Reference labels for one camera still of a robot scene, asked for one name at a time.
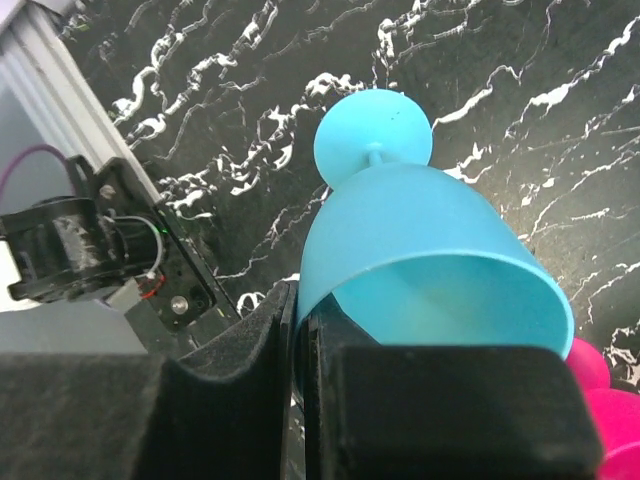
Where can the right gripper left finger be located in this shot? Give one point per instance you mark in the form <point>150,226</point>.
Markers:
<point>217,413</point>

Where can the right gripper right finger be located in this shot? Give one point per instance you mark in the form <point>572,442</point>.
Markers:
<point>416,412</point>

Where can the teal wine glass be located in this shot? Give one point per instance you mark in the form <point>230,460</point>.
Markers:
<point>412,255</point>

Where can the magenta wine glass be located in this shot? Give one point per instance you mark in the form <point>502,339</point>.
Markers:
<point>615,412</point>

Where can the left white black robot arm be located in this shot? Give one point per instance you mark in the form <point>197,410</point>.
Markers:
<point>83,246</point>

